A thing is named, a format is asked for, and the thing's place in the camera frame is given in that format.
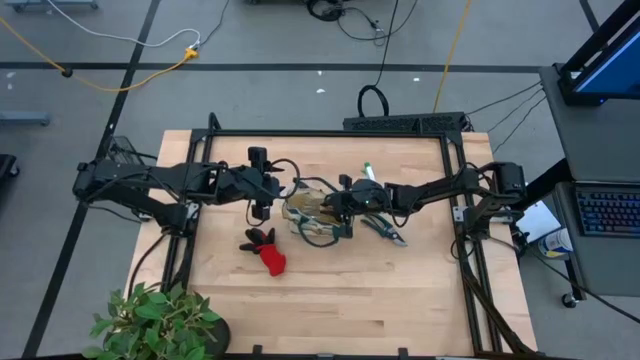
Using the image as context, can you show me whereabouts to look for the green leafy plant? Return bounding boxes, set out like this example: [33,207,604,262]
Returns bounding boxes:
[82,282,224,360]

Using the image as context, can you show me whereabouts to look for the black framed monitor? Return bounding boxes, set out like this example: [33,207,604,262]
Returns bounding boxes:
[556,0,640,107]

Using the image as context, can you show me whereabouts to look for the white and blue canister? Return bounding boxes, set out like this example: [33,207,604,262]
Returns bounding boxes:
[537,227,575,260]

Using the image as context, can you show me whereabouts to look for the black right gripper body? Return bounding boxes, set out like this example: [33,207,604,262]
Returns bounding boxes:
[338,173,390,224]

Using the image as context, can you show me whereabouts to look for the green handled pruning shears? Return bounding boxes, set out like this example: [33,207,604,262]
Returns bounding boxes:
[360,213,409,249]

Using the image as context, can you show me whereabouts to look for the black keyboard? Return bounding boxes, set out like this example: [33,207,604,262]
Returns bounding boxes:
[569,182,640,239]

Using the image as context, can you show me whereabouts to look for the white power cable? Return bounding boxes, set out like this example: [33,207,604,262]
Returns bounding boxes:
[44,0,202,50]

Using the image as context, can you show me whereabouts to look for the yellow extension cable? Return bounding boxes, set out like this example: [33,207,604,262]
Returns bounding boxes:
[0,17,200,94]

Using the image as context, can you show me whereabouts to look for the grey metal floor foot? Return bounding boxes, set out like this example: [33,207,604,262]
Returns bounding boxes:
[0,110,51,127]

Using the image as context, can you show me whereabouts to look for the black perforated metal box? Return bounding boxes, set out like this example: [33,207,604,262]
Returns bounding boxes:
[342,111,469,134]

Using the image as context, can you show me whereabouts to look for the black plant pot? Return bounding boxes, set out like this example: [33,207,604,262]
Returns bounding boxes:
[199,317,232,359]

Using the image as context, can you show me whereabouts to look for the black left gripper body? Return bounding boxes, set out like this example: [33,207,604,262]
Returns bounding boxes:
[219,166,283,205]

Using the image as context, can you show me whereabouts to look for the black wire mesh basket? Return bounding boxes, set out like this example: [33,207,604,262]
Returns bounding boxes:
[107,135,147,166]

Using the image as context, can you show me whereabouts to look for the yellow floor cable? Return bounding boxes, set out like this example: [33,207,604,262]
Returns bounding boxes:
[432,0,474,114]

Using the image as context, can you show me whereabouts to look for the grey equipment cart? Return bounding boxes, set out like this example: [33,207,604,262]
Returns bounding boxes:
[538,64,640,297]

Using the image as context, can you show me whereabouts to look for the black coiled floor cable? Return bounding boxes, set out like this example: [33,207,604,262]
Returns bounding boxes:
[356,0,401,119]

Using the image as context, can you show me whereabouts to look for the black chair base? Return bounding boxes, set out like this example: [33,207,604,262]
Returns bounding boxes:
[0,153,21,179]

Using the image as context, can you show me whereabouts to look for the black cable bundle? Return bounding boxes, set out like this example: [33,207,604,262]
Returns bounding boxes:
[304,0,347,23]

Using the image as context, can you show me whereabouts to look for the red and black glove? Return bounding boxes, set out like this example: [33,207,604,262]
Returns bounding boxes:
[238,227,288,278]

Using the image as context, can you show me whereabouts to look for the beige gardening bag green trim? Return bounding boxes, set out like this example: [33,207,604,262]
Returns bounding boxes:
[281,182,354,249]

